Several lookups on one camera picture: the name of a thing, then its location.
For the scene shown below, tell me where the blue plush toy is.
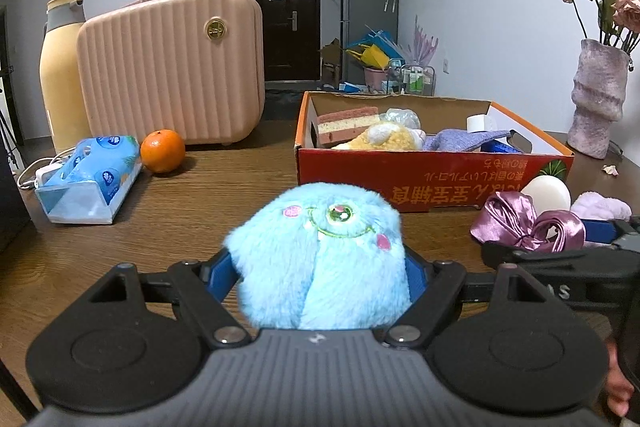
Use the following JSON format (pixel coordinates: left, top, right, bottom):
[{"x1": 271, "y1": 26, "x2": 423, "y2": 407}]
[{"x1": 223, "y1": 181, "x2": 414, "y2": 331}]

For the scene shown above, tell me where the black monitor edge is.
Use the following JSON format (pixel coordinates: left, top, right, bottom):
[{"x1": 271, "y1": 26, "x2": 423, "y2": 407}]
[{"x1": 0, "y1": 147, "x2": 31, "y2": 253}]

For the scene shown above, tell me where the brown cardboard carton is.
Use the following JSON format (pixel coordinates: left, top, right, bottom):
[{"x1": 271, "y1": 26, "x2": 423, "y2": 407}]
[{"x1": 319, "y1": 39, "x2": 344, "y2": 88}]

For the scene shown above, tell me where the lilac fluffy plush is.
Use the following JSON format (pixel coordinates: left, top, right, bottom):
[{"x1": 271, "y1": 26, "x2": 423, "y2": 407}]
[{"x1": 569, "y1": 190, "x2": 634, "y2": 223}]

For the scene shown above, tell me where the white charger with cable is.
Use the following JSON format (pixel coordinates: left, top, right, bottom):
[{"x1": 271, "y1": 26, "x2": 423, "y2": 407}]
[{"x1": 18, "y1": 154, "x2": 76, "y2": 190}]

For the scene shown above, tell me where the large blue tissue pack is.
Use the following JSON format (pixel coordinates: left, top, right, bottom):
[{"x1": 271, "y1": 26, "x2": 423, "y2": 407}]
[{"x1": 34, "y1": 135, "x2": 142, "y2": 225}]

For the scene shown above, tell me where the yellow thermos jug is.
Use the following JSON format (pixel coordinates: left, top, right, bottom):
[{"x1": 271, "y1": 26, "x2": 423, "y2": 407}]
[{"x1": 38, "y1": 0, "x2": 91, "y2": 153}]

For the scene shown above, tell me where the purple drawstring pouch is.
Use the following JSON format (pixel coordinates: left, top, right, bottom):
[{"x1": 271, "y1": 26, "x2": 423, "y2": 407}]
[{"x1": 424, "y1": 128, "x2": 509, "y2": 153}]

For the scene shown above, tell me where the white yellow sheep plush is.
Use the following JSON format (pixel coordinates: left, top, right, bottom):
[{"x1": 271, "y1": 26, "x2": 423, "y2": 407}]
[{"x1": 332, "y1": 122, "x2": 426, "y2": 152}]

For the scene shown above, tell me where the pink ribbed suitcase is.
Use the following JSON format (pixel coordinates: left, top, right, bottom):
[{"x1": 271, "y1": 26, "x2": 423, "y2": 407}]
[{"x1": 76, "y1": 0, "x2": 266, "y2": 146}]

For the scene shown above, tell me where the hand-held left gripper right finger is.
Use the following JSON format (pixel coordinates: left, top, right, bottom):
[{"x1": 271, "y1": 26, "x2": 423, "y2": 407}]
[{"x1": 384, "y1": 247, "x2": 549, "y2": 351}]

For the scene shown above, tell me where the dark doormat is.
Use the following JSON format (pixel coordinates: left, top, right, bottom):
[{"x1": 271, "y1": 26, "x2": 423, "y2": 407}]
[{"x1": 264, "y1": 80, "x2": 321, "y2": 120}]

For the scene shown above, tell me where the orange cardboard box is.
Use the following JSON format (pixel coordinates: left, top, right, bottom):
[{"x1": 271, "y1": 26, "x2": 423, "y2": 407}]
[{"x1": 293, "y1": 90, "x2": 575, "y2": 213}]

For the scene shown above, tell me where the purple wall decoration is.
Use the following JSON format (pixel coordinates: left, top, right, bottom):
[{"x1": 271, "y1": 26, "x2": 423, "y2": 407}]
[{"x1": 407, "y1": 15, "x2": 441, "y2": 68}]

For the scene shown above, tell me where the person's right hand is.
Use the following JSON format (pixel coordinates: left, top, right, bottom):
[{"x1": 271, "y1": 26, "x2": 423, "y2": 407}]
[{"x1": 604, "y1": 342, "x2": 636, "y2": 416}]

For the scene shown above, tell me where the dark entrance door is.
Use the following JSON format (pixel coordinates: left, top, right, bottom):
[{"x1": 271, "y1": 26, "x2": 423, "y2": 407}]
[{"x1": 243, "y1": 0, "x2": 321, "y2": 82}]

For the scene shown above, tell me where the brown pink sponge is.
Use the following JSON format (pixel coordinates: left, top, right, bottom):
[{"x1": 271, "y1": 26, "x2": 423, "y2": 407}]
[{"x1": 315, "y1": 105, "x2": 381, "y2": 147}]

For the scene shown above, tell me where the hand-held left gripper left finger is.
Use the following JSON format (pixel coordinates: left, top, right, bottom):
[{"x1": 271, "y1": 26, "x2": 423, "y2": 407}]
[{"x1": 95, "y1": 251, "x2": 252, "y2": 351}]

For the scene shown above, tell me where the wire trolley with bottles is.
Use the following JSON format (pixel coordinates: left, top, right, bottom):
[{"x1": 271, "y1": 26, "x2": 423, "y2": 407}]
[{"x1": 387, "y1": 59, "x2": 437, "y2": 97}]

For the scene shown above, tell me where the orange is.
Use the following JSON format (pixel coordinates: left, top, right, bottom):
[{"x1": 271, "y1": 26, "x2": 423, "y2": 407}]
[{"x1": 139, "y1": 129, "x2": 186, "y2": 174}]

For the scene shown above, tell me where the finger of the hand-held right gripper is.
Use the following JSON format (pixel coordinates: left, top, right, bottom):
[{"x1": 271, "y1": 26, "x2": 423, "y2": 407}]
[
  {"x1": 481, "y1": 240, "x2": 589, "y2": 271},
  {"x1": 582, "y1": 216, "x2": 640, "y2": 253}
]

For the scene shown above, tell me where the pink bucket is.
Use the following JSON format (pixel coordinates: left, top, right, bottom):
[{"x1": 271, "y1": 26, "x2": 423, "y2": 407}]
[{"x1": 363, "y1": 65, "x2": 389, "y2": 93}]

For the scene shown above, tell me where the grey ceramic vase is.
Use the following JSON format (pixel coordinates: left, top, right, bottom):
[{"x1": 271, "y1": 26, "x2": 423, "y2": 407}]
[{"x1": 566, "y1": 38, "x2": 630, "y2": 160}]

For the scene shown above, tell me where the white egg-shaped ball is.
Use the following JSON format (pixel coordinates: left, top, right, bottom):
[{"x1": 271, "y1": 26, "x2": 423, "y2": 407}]
[{"x1": 520, "y1": 175, "x2": 572, "y2": 213}]

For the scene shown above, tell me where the grey refrigerator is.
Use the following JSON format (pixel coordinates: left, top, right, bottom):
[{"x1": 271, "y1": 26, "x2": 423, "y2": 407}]
[{"x1": 340, "y1": 0, "x2": 400, "y2": 93}]

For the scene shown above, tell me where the purple satin scrunchie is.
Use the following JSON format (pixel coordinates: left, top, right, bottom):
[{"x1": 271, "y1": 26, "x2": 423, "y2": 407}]
[{"x1": 469, "y1": 192, "x2": 586, "y2": 253}]

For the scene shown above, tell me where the pile of blue yellow bags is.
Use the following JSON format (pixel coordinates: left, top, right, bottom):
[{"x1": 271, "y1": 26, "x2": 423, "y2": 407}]
[{"x1": 344, "y1": 24, "x2": 406, "y2": 68}]

